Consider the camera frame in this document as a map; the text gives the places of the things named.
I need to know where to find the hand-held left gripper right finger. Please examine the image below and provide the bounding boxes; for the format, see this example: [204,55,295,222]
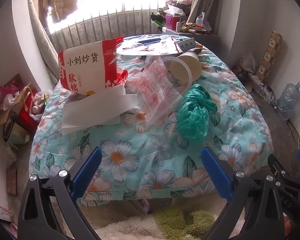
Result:
[201,146,286,240]

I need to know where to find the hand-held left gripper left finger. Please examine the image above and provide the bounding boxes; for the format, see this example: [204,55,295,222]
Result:
[17,146,103,240]

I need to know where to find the red white snack bag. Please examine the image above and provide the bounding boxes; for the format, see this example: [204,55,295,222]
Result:
[57,36,128,97]

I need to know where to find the light blue cardboard box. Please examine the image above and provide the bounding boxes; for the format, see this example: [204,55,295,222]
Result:
[176,38,197,50]

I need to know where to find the blue water jug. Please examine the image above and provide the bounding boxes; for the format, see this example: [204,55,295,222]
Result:
[277,81,300,121]

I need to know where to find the white paper tissue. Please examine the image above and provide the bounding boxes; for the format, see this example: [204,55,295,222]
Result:
[61,84,142,134]

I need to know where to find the floral blanket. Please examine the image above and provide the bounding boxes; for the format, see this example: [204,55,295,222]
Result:
[30,34,274,208]

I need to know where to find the green plastic bag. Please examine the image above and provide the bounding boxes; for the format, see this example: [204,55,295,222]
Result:
[176,84,218,143]

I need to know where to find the white green shaggy rug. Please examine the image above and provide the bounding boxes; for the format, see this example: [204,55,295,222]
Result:
[50,197,245,240]

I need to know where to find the brown brick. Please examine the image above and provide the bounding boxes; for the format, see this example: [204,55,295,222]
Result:
[6,167,18,195]

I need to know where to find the green box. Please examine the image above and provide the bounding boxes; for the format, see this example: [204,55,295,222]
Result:
[9,127,32,144]

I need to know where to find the large red bag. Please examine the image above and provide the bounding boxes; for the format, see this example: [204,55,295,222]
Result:
[17,90,44,133]

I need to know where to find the white plastic bag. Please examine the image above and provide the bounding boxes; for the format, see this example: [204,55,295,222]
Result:
[165,4,187,15]
[239,52,257,74]
[31,90,53,123]

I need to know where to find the white power strip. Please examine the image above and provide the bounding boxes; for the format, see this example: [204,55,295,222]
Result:
[250,74,265,90]

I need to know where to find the metal pot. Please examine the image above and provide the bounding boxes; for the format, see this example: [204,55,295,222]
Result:
[2,117,18,143]

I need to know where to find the small red plastic bag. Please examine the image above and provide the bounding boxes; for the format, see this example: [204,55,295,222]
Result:
[116,69,128,85]

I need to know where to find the clear red-printed plastic bag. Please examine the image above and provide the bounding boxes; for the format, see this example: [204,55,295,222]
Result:
[126,56,188,127]

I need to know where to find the tall printed cardboard box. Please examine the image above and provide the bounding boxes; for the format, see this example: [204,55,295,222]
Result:
[255,29,283,82]

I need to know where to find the white plastic lid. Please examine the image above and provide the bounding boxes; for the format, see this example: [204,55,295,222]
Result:
[162,56,193,98]

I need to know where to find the beige paper cup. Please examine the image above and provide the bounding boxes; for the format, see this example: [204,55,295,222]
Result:
[176,51,203,82]

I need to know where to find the pink plastic bag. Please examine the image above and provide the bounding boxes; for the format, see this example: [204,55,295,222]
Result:
[0,80,22,103]

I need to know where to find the grey cabinet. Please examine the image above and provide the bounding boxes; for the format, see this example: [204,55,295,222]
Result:
[162,27,219,45]

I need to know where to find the pale curtain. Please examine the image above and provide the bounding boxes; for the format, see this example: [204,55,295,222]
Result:
[26,0,59,85]

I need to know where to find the metal balcony railing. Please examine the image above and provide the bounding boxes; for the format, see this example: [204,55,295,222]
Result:
[47,0,180,53]

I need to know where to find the pile of snack wrappers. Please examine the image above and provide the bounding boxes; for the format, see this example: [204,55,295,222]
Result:
[180,22,210,34]

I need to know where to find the black green clamp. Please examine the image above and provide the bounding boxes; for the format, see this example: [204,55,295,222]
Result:
[150,14,165,29]

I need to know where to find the tangled cables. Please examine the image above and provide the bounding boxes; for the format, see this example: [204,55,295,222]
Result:
[261,84,282,110]

